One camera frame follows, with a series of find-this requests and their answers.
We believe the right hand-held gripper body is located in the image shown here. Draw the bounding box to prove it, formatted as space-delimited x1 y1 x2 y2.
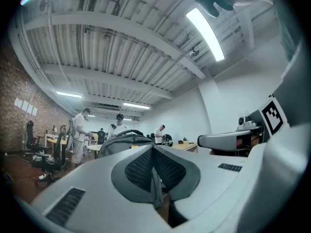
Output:
236 94 287 155

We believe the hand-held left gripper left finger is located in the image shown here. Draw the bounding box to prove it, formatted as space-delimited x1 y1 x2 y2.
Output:
31 145 174 232

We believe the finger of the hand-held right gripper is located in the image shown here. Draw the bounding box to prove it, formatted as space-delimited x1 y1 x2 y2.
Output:
197 129 253 152

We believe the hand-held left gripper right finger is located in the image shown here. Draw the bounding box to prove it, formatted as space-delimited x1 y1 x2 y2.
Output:
153 144 253 224

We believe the grey fabric backpack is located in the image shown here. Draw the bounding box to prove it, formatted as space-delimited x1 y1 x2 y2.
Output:
99 129 164 210

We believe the light wooden desk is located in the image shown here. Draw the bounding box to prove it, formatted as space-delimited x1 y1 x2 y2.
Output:
171 142 199 153

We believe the round white table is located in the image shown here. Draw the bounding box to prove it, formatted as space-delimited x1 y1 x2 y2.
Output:
86 144 103 153

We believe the black office chair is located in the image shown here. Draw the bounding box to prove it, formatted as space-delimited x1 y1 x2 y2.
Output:
25 120 49 152
31 130 68 182

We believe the yellow top desk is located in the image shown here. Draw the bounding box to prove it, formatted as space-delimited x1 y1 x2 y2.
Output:
46 137 68 146

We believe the ceiling air conditioner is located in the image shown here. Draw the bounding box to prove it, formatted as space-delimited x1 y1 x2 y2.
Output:
96 102 121 110

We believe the long ceiling light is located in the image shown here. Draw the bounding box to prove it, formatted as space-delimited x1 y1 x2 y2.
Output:
186 7 225 62
122 102 151 110
55 91 83 99

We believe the row of white paper sheets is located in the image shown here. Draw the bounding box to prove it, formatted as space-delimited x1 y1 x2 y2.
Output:
14 97 38 117

